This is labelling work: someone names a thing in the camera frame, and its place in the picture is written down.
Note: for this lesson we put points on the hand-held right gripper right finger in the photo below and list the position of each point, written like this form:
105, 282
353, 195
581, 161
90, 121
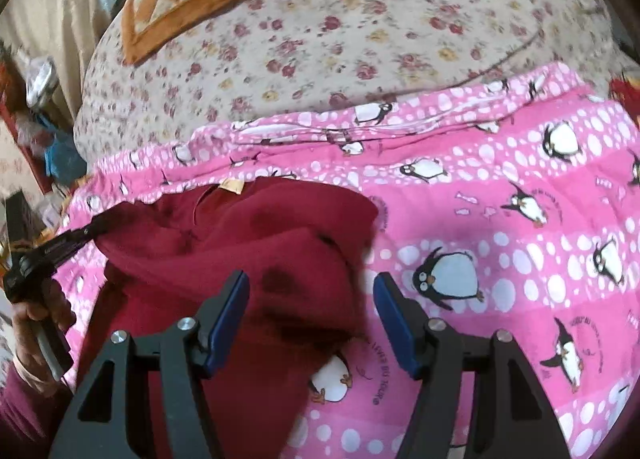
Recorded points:
395, 324

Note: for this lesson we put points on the dark red garment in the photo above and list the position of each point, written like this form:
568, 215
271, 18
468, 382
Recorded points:
250, 239

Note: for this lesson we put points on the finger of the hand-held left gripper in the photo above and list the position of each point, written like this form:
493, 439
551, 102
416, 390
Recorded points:
80, 236

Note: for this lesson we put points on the blue plastic bag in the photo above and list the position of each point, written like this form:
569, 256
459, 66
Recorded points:
62, 156

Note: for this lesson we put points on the person's left forearm maroon sleeve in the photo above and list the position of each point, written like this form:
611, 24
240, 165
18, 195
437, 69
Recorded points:
25, 419

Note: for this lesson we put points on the person's left hand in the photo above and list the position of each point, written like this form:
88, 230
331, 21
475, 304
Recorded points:
30, 339

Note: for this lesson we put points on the red cloth item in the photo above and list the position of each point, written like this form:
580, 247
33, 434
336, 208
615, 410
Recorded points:
625, 94

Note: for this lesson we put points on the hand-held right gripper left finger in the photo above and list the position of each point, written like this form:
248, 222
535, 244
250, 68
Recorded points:
227, 324

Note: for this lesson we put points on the beige curtain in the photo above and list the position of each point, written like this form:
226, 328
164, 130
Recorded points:
50, 14

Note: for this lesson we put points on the pink penguin print blanket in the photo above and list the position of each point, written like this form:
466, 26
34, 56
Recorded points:
500, 219

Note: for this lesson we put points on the dark box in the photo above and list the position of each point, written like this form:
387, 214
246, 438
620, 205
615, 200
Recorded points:
17, 216

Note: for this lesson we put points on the white plastic bag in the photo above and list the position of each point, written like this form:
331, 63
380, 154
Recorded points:
40, 81

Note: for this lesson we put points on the floral bed sheet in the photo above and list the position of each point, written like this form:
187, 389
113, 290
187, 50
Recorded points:
350, 14

